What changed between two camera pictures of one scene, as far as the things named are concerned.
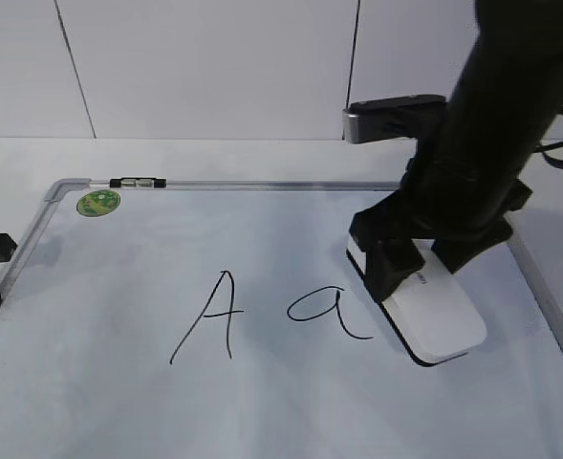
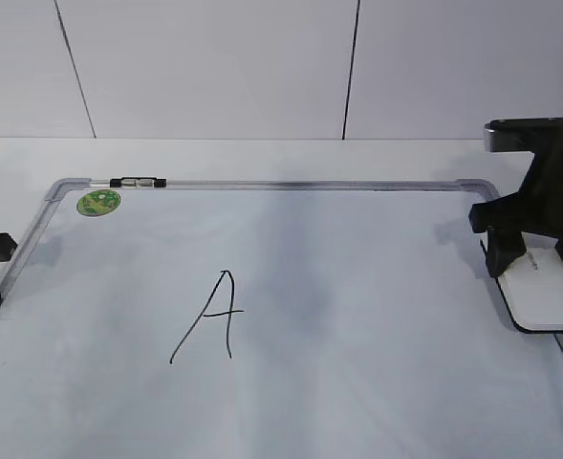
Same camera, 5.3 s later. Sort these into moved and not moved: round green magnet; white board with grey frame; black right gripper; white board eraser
Moved: white board eraser; black right gripper
Not moved: white board with grey frame; round green magnet
